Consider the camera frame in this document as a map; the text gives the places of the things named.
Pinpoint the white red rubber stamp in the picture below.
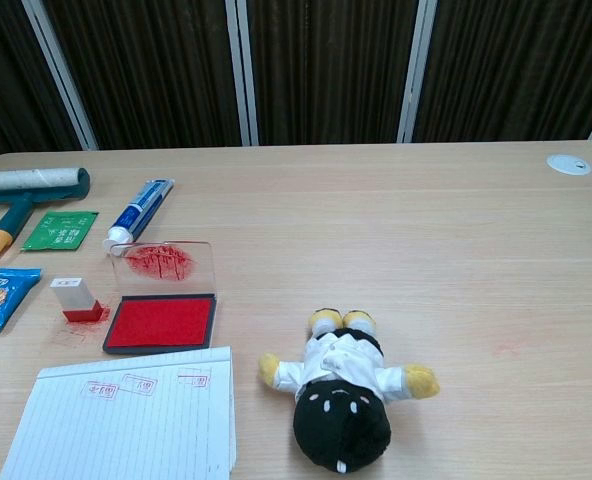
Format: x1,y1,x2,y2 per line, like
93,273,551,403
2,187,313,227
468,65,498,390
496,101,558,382
49,276,104,325

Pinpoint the red ink pad clear lid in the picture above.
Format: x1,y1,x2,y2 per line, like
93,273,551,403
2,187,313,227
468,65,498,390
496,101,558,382
102,240,218,356

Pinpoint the blue white toothpaste tube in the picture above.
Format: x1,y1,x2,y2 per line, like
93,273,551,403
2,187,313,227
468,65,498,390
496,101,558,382
102,179,176,253

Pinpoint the black plush doll white coat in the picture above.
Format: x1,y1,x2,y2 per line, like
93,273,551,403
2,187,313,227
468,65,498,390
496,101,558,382
257,308,441,475

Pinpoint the green sachet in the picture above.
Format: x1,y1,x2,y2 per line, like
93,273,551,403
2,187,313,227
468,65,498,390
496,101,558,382
20,210,100,252

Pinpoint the white lined notepad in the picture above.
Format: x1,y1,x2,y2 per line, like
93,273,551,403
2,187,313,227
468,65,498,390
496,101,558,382
0,345,239,480

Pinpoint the teal lint roller orange tip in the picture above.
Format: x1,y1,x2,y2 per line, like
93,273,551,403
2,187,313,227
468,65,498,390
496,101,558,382
0,166,92,263

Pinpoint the blue snack packet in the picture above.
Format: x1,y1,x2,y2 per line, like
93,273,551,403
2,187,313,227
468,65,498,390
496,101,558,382
0,267,43,335

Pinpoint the white cable grommet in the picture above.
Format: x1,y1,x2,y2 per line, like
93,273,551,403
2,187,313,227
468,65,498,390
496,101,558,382
546,154,592,176

